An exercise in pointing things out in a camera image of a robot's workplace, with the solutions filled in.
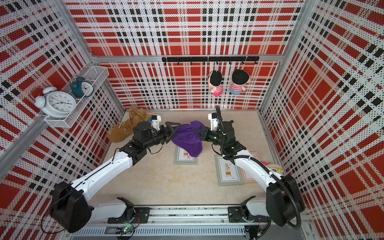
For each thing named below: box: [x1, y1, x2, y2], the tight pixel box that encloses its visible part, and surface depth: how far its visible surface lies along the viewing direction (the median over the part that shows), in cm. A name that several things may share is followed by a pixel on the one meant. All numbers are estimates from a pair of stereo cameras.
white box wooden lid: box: [143, 113, 162, 131], surface depth 74 cm
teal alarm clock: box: [70, 76, 94, 98], surface depth 73 cm
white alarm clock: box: [34, 86, 77, 120], surface depth 63 cm
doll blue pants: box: [229, 69, 250, 95], surface depth 99 cm
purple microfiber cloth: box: [171, 120, 205, 158], surface depth 77 cm
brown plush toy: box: [107, 106, 147, 143], surface depth 101 cm
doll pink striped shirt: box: [208, 70, 224, 97], surface depth 98 cm
